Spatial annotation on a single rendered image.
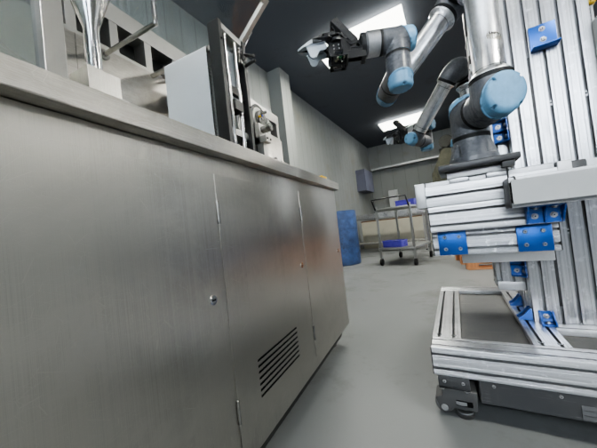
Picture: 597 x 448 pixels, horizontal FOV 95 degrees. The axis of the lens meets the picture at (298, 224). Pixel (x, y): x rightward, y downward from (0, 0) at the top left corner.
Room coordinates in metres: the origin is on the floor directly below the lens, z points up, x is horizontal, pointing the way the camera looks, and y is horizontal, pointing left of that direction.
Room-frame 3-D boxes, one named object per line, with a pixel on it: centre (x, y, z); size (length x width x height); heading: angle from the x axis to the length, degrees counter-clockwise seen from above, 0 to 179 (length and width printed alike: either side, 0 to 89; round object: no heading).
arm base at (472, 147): (0.96, -0.64, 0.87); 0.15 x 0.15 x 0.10
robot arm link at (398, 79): (0.87, -0.37, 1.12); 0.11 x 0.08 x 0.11; 176
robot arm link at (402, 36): (0.85, -0.37, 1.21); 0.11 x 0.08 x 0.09; 86
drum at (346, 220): (4.75, -0.70, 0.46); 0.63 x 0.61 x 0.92; 61
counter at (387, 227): (6.91, -2.68, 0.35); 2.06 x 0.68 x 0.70; 60
